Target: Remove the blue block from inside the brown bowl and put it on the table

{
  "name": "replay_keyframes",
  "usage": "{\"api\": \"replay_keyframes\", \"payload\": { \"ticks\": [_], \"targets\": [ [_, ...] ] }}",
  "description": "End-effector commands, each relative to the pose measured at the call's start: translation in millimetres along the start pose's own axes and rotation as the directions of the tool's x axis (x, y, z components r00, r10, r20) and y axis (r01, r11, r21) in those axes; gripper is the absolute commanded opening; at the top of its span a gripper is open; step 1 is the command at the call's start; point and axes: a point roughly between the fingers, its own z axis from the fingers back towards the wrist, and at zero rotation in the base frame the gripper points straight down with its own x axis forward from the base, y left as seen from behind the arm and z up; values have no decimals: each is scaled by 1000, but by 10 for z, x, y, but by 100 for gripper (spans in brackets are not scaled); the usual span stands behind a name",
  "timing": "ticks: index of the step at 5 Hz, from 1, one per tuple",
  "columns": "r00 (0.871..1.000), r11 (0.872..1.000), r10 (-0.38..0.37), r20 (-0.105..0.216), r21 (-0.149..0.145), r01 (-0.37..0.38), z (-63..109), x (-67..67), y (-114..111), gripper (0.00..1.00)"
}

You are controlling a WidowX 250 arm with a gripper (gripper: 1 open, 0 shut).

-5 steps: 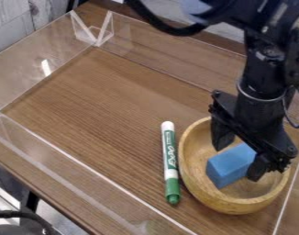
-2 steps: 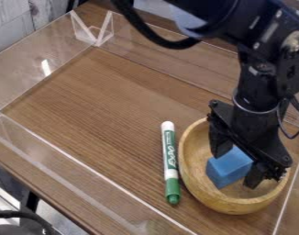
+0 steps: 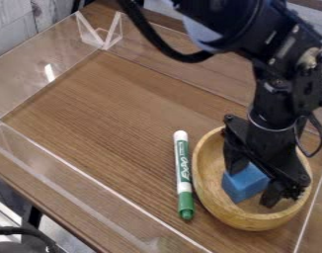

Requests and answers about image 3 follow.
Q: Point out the black table leg frame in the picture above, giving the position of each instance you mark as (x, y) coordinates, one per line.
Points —
(31, 217)

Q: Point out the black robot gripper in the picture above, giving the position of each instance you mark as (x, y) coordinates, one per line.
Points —
(271, 151)

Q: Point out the brown wooden bowl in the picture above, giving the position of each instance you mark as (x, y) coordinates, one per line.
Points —
(247, 215)

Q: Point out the clear acrylic tray walls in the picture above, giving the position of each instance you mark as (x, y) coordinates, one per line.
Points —
(91, 103)

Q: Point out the blue rectangular foam block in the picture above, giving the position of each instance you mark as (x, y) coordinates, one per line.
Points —
(244, 184)

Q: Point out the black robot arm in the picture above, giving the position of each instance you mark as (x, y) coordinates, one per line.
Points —
(266, 33)

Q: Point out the green white dry-erase marker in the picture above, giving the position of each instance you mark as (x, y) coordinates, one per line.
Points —
(183, 175)

